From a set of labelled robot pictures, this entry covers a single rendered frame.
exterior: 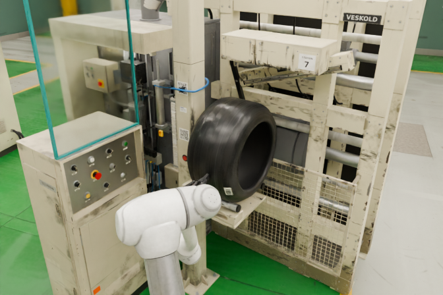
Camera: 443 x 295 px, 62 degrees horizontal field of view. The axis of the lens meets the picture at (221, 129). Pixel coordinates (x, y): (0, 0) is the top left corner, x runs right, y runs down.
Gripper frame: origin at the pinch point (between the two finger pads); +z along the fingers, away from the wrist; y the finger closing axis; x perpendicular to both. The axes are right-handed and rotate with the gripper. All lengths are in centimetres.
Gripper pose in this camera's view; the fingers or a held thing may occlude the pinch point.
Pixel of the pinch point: (204, 180)
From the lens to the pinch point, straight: 192.0
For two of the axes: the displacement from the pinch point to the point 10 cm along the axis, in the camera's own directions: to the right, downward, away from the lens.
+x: 0.7, 8.5, 5.2
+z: 5.6, -4.6, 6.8
